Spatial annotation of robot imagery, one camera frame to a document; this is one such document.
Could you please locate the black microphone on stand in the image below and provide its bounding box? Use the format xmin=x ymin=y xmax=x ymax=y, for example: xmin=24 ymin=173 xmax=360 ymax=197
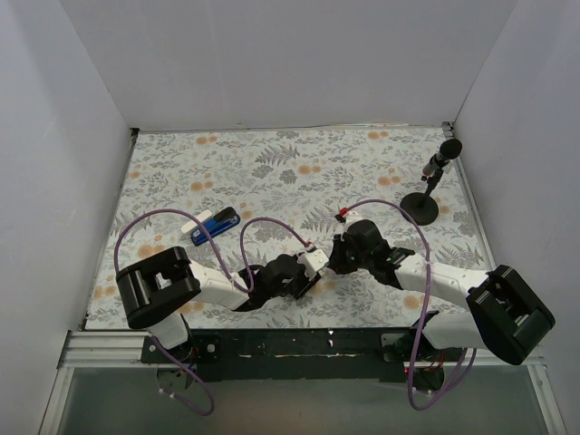
xmin=400 ymin=138 xmax=463 ymax=226

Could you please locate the blue black stapler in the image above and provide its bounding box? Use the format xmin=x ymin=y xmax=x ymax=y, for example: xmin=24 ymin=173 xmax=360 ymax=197
xmin=190 ymin=207 xmax=241 ymax=247

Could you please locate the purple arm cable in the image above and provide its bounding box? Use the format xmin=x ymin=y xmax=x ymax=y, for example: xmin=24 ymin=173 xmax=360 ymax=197
xmin=339 ymin=198 xmax=478 ymax=411
xmin=113 ymin=210 xmax=314 ymax=417

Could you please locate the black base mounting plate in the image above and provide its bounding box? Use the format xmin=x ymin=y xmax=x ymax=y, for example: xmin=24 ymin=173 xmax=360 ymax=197
xmin=140 ymin=328 xmax=445 ymax=384

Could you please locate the white staple box sleeve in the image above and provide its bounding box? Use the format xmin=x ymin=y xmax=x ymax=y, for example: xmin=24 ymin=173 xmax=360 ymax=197
xmin=180 ymin=209 xmax=213 ymax=236

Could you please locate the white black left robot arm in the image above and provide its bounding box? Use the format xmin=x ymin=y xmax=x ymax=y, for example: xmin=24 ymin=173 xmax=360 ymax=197
xmin=116 ymin=246 xmax=329 ymax=363

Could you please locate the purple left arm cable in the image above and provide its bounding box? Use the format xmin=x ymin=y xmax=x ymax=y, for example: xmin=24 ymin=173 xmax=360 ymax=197
xmin=113 ymin=210 xmax=314 ymax=417

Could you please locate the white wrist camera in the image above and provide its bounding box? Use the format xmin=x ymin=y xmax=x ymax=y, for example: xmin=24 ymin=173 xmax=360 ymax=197
xmin=335 ymin=208 xmax=363 ymax=234
xmin=297 ymin=244 xmax=329 ymax=280

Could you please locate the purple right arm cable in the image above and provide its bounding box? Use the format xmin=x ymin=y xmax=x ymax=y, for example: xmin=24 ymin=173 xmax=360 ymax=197
xmin=339 ymin=198 xmax=478 ymax=411

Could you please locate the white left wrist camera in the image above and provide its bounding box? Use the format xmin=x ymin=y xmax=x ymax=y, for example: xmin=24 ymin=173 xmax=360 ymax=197
xmin=297 ymin=244 xmax=329 ymax=280

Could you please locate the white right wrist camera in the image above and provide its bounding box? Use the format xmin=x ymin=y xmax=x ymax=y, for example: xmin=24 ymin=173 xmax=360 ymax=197
xmin=335 ymin=208 xmax=363 ymax=234

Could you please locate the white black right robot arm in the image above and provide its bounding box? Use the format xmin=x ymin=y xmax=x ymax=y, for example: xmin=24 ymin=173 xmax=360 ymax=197
xmin=329 ymin=217 xmax=556 ymax=365

